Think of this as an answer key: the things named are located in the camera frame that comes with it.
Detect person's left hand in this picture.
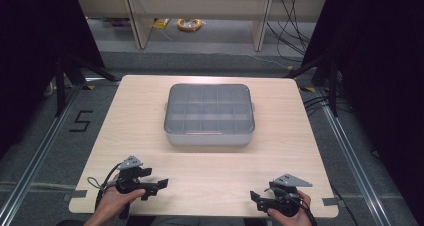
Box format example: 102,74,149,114
95,176,147,221

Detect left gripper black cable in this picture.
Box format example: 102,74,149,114
87,162,122,211

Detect person's right hand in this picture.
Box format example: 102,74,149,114
266,189,317,226

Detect beige wooden desk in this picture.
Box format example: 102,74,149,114
74,0,328,53

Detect black hanging cables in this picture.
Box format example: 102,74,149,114
265,0,312,64

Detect yellow packet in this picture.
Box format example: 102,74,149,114
152,18,171,31

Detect grey compartment storage box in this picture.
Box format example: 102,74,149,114
163,101,256,147

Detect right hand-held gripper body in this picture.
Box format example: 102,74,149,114
265,173,314,218

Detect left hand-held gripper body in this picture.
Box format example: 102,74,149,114
114,155,148,220

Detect black curtain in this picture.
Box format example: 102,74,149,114
301,0,424,220
0,0,106,161

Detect black floor cables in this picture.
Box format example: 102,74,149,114
302,94,354,118

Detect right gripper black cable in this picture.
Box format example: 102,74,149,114
288,194,318,226

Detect black tripod stand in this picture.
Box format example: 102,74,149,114
285,54,342,118
53,51,120,118

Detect aluminium floor rail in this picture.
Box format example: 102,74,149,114
318,87,392,226
0,84,85,226

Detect translucent grey box lid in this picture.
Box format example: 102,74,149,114
163,83,256,136

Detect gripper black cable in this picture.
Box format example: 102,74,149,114
87,162,122,211
288,194,318,226

